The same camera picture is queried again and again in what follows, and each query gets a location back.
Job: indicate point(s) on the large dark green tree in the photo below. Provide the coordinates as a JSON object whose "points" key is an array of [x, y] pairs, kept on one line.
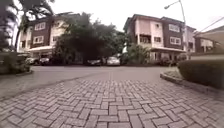
{"points": [[87, 40]]}

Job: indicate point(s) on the pale car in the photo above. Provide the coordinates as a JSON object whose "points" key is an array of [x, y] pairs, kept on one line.
{"points": [[32, 61]]}

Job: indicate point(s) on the low brown building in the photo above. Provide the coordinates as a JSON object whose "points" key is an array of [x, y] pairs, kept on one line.
{"points": [[206, 43]]}

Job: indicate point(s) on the brown and cream building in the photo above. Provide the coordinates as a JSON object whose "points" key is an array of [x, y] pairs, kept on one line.
{"points": [[43, 33]]}

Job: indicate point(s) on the grey brick paved road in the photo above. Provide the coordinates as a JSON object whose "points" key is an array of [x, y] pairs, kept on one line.
{"points": [[110, 106]]}

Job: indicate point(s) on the dark car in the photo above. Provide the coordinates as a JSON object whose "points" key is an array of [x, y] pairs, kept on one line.
{"points": [[94, 62], [45, 61]]}

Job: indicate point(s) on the street lamp pole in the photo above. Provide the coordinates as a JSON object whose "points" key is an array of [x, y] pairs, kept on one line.
{"points": [[183, 20]]}

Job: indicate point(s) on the grey concrete kerb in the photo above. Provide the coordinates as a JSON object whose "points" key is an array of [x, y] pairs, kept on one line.
{"points": [[181, 82]]}

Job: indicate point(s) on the green bush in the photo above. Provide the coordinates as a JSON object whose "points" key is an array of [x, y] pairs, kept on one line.
{"points": [[138, 55]]}

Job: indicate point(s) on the trimmed green hedge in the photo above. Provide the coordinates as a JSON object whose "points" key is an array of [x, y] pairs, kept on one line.
{"points": [[203, 72]]}

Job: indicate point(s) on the palm tree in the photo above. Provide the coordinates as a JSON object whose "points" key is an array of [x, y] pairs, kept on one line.
{"points": [[10, 20]]}

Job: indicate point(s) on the white car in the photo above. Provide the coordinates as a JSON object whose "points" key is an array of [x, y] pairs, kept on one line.
{"points": [[113, 61]]}

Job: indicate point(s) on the brown and beige building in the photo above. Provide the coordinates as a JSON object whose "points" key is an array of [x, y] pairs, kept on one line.
{"points": [[156, 36]]}

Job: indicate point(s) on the dark green hedge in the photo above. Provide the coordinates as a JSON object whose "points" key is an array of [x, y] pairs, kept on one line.
{"points": [[13, 62]]}

